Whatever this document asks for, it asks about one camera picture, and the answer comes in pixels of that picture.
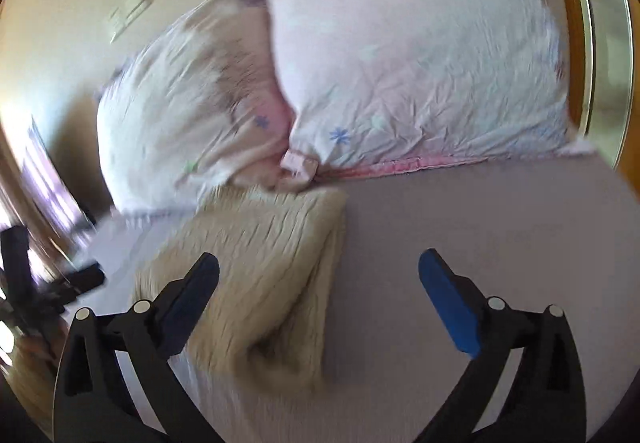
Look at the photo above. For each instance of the beige cable knit sweater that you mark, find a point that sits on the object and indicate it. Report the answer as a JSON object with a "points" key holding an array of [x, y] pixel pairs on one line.
{"points": [[277, 253]]}

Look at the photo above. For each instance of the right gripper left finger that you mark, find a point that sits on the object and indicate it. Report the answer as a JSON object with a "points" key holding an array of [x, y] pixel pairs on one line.
{"points": [[92, 402]]}

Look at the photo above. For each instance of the white floral left pillow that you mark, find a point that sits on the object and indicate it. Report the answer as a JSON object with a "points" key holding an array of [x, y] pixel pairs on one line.
{"points": [[198, 107]]}

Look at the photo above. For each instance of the pink floral right pillow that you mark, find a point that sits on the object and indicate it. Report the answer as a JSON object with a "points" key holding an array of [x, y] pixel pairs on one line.
{"points": [[382, 87]]}

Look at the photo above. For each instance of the white wall switch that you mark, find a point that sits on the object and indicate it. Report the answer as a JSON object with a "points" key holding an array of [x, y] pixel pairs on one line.
{"points": [[123, 15]]}

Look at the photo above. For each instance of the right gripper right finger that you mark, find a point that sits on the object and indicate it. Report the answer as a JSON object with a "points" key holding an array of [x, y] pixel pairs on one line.
{"points": [[547, 399]]}

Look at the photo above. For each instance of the dark framed mirror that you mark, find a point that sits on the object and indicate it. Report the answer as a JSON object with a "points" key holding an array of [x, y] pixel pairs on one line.
{"points": [[51, 195]]}

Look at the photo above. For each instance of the wooden frosted glass door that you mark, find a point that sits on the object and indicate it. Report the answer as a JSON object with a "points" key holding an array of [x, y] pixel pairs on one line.
{"points": [[604, 31]]}

